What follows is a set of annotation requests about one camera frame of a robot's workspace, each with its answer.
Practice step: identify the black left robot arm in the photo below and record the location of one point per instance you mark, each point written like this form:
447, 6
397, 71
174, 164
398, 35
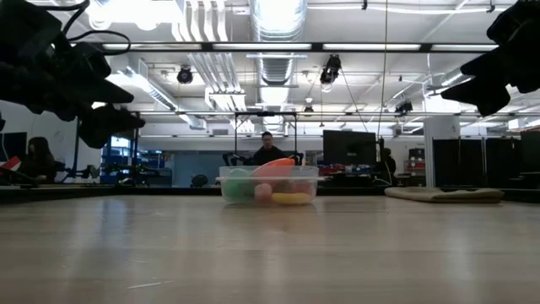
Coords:
21, 38

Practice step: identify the silver ceiling air duct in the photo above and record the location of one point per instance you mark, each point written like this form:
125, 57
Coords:
276, 29

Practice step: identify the black partition wall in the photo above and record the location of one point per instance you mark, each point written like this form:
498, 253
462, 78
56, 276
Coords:
476, 160

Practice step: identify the black wall screen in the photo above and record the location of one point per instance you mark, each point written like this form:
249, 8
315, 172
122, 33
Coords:
12, 145

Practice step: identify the black ceiling spotlight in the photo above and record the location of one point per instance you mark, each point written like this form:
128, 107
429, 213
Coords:
403, 106
331, 69
185, 75

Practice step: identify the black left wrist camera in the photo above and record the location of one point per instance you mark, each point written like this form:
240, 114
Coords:
93, 59

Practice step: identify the blue storage shelving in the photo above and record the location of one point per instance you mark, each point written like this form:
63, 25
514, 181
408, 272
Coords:
116, 162

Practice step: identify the person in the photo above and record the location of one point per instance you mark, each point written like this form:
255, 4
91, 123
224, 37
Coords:
39, 162
268, 152
389, 164

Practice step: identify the red toy strawberry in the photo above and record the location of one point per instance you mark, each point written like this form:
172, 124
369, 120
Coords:
304, 188
284, 186

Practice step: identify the clear plastic tupperware container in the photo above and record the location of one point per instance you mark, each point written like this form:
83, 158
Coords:
312, 173

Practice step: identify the yellow toy corn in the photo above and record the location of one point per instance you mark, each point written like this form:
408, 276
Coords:
291, 198

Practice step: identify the black overhead beam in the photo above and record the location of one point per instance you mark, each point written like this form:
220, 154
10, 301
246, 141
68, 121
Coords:
316, 47

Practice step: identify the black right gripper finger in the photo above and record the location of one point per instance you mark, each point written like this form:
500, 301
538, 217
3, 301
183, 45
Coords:
489, 95
491, 66

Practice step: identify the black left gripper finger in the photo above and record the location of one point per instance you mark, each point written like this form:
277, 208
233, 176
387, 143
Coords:
107, 93
105, 124

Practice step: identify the white pillar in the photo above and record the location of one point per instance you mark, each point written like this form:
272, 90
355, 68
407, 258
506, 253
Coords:
441, 148

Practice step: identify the red and white object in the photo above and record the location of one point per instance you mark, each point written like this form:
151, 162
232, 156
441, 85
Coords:
10, 164

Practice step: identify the black computer monitor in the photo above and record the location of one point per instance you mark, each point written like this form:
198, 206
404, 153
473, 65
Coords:
349, 147

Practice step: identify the black background rig frame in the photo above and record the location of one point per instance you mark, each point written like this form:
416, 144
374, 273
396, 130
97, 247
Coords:
266, 114

